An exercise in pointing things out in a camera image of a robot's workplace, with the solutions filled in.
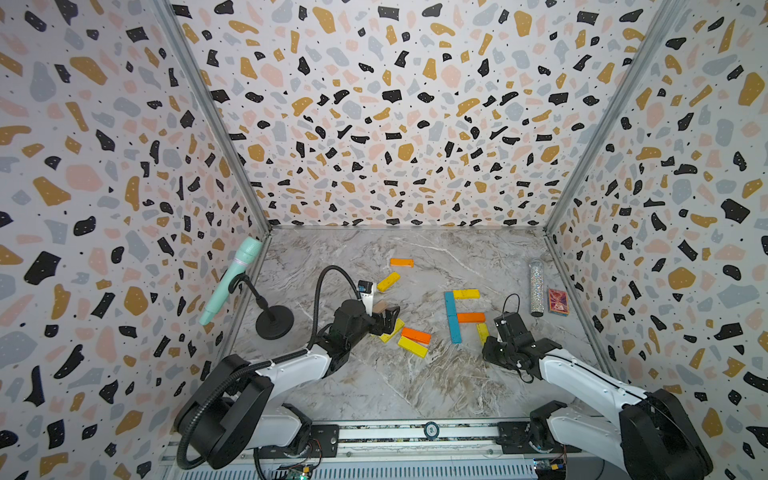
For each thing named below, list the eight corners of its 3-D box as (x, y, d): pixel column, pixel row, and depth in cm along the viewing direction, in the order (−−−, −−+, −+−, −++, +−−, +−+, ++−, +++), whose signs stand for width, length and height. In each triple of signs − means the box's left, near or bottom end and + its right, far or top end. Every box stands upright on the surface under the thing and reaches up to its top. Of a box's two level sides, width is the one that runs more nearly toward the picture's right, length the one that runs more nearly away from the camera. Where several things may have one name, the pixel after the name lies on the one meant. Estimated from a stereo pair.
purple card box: (548, 313, 101) (551, 309, 99) (547, 291, 107) (550, 287, 105) (567, 317, 100) (569, 314, 98) (565, 295, 106) (567, 291, 104)
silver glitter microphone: (528, 315, 100) (532, 309, 97) (529, 265, 114) (532, 259, 111) (540, 318, 99) (544, 312, 96) (539, 268, 113) (543, 261, 110)
